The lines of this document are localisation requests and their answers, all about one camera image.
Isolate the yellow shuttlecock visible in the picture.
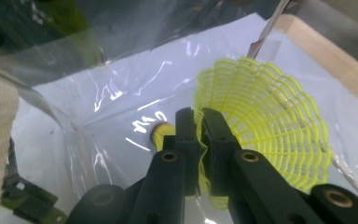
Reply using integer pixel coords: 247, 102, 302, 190
150, 57, 333, 211

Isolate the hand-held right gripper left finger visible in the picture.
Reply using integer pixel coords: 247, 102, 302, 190
162, 106, 200, 197

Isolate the white table cover board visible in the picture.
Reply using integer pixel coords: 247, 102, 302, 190
0, 12, 358, 224

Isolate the clear plastic bag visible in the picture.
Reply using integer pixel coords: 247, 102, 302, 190
0, 0, 358, 224

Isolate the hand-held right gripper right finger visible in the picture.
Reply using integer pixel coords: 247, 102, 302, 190
200, 107, 241, 197

